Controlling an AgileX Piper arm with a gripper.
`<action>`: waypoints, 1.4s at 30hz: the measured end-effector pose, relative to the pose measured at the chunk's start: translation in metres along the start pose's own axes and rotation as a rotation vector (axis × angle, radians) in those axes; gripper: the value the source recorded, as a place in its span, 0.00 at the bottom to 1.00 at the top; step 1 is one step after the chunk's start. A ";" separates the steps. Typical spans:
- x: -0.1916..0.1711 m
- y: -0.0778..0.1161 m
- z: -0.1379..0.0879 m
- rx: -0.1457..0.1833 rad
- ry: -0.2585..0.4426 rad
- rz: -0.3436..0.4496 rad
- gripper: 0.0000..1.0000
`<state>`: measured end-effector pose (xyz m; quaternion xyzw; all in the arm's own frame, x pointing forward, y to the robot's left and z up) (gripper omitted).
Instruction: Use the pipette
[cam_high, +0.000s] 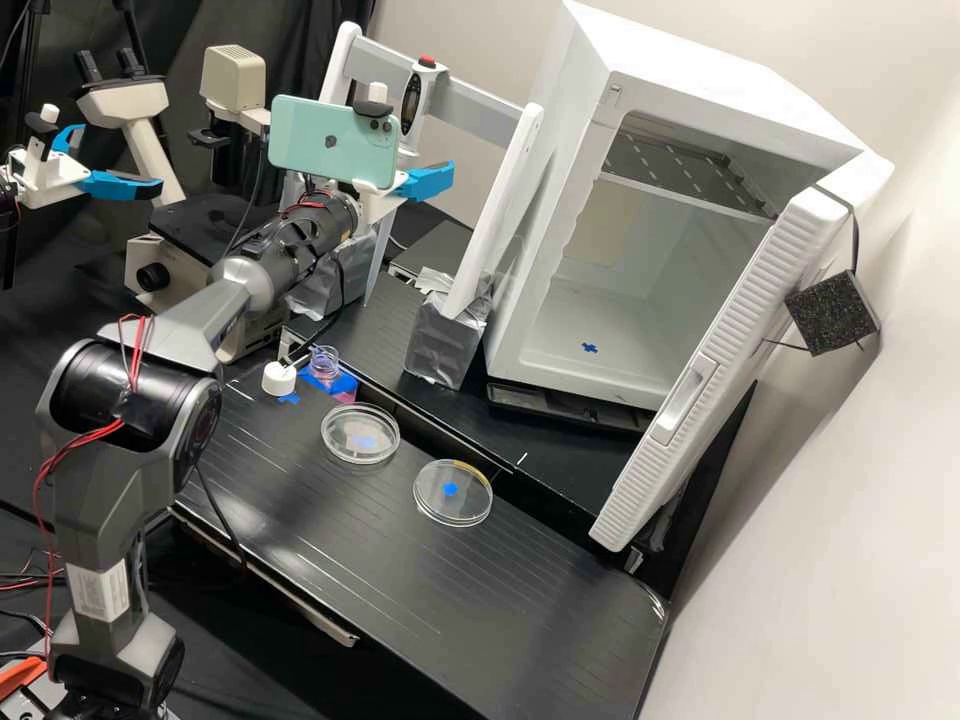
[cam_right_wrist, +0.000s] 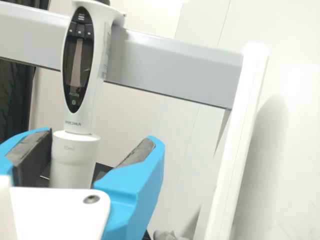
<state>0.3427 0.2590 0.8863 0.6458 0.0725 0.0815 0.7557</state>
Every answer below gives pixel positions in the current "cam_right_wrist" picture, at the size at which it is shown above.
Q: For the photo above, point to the white pipette stand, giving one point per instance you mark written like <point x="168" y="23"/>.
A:
<point x="175" y="67"/>

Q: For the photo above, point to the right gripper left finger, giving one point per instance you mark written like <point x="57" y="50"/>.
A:
<point x="22" y="140"/>

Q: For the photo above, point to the pipette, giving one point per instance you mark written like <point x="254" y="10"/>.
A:
<point x="80" y="147"/>

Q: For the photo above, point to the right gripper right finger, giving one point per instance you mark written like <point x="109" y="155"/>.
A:
<point x="135" y="190"/>

